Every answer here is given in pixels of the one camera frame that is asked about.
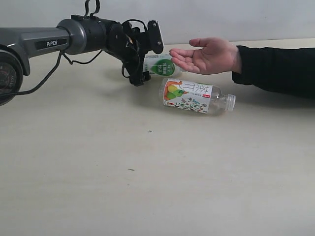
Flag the clear tea bottle fruit label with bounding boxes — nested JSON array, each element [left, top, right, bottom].
[[159, 78, 236, 116]]

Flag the black cable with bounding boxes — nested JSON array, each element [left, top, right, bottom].
[[0, 0, 146, 103]]

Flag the person's open right hand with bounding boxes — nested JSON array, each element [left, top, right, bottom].
[[169, 37, 242, 75]]

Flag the black sleeved right forearm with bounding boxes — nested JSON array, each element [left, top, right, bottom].
[[226, 45, 315, 108]]

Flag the white green label bottle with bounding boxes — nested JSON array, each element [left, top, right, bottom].
[[143, 54, 184, 77]]

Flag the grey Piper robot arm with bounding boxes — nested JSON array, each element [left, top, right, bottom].
[[0, 15, 153, 105]]

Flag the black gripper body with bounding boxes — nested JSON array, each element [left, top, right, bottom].
[[105, 21, 148, 74]]

